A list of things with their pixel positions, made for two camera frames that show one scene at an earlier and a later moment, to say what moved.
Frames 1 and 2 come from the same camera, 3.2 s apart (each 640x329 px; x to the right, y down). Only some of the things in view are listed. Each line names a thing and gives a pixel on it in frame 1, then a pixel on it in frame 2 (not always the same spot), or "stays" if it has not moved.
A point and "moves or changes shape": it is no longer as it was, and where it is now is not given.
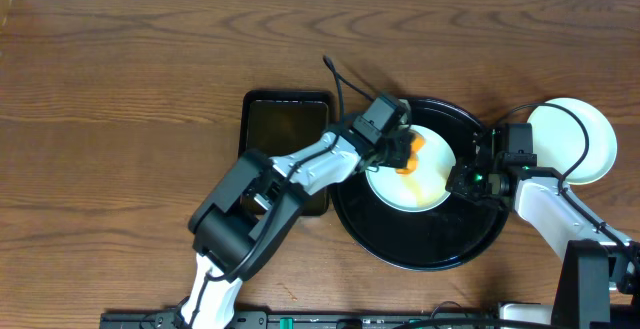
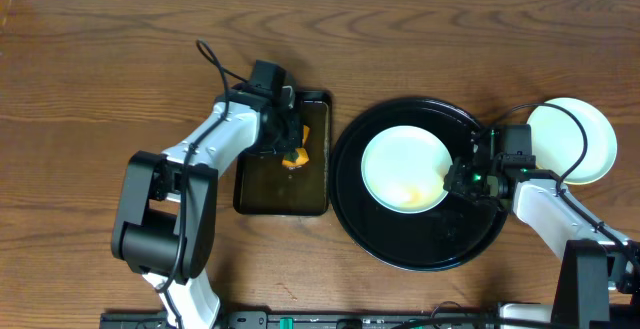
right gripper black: (457, 183) stays
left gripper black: (396, 149) to (288, 139)
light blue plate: (559, 138) stays
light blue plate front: (421, 190) stays
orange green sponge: (418, 143) moves or changes shape
